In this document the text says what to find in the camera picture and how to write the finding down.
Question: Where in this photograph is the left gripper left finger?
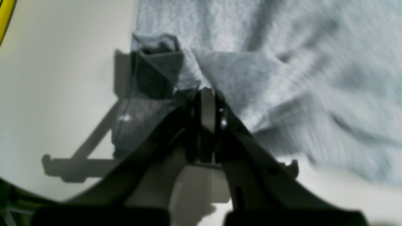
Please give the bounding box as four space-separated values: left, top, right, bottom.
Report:
33 93 201 226

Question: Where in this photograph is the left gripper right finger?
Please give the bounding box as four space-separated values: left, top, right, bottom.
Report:
201 88 368 226

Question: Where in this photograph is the grey T-shirt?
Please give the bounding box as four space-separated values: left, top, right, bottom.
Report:
112 0 402 185

